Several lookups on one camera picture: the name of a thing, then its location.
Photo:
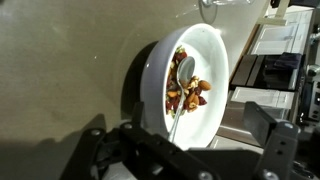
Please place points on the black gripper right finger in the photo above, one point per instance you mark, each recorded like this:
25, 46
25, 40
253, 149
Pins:
276, 150

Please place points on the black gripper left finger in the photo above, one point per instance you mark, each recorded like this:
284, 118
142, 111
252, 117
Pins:
156, 153

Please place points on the mixed nuts and dried fruit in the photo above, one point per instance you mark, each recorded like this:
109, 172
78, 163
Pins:
195, 98

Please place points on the silver metal spoon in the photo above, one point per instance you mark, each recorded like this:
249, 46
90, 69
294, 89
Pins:
185, 70

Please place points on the white ceramic bowl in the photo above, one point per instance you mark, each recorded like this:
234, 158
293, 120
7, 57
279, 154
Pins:
210, 53

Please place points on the clear drinking glass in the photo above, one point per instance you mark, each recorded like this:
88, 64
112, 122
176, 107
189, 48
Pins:
208, 10

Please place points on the stainless steel dishwasher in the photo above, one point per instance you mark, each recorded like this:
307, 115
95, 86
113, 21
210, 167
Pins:
263, 70

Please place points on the white lower kitchen cabinets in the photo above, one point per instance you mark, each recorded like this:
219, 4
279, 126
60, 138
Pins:
280, 36

